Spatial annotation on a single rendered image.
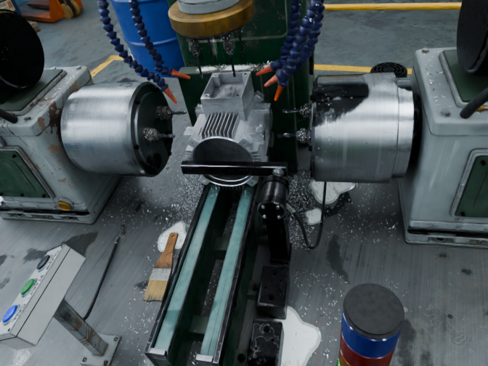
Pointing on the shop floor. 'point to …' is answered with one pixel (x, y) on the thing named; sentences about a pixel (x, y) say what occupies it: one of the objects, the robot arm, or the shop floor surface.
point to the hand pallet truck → (66, 8)
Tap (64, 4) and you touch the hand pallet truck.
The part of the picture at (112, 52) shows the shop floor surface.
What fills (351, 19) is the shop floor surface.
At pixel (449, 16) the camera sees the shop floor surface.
